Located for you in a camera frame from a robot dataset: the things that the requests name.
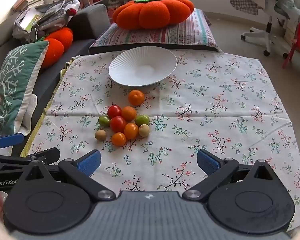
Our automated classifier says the yellow-green cloth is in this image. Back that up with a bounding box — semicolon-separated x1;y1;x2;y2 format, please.
19;57;74;157

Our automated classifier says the large orange pumpkin cushion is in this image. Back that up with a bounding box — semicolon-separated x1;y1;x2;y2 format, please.
112;0;195;29

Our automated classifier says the red cherry tomato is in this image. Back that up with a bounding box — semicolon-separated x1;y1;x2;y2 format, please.
107;105;122;119
109;116;127;133

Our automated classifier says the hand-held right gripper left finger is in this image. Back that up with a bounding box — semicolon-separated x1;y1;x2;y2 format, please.
24;149;116;202

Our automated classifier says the green cherry tomato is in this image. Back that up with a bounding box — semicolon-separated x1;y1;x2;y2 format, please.
98;115;112;127
134;115;150;127

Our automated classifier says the mandarin orange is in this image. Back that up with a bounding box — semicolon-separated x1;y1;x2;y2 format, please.
128;89;145;106

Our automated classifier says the small orange pumpkin cushion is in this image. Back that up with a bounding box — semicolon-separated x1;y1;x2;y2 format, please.
39;27;74;69

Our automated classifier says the stack of books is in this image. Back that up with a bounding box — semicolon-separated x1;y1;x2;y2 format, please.
14;0;44;12

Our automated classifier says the small brown round fruit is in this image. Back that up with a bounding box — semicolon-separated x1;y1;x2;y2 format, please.
94;129;107;141
138;124;150;137

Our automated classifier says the white office chair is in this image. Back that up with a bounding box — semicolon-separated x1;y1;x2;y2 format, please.
241;0;290;57

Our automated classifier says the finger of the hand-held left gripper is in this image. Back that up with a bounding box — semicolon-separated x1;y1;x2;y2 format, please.
0;132;24;155
20;147;61;166

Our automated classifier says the floral tablecloth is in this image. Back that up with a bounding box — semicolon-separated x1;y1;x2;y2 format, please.
20;50;300;230

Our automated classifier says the orange cherry tomato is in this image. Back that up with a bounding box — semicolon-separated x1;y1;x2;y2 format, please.
124;123;139;140
121;106;137;121
111;132;127;147

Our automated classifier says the red plastic chair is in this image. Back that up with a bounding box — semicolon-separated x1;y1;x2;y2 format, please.
282;22;300;68

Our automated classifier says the white ribbed plate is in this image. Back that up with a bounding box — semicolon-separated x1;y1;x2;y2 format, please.
108;46;178;87

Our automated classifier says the striped patterned pillow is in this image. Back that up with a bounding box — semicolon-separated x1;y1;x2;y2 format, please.
89;8;222;55

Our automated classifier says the green cushion with white branches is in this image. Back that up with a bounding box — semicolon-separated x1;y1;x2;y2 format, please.
0;40;50;137

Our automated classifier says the grey sofa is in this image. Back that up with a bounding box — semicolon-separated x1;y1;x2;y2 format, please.
0;4;108;155

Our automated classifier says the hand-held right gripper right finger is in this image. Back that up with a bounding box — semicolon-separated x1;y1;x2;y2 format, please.
182;149;276;202

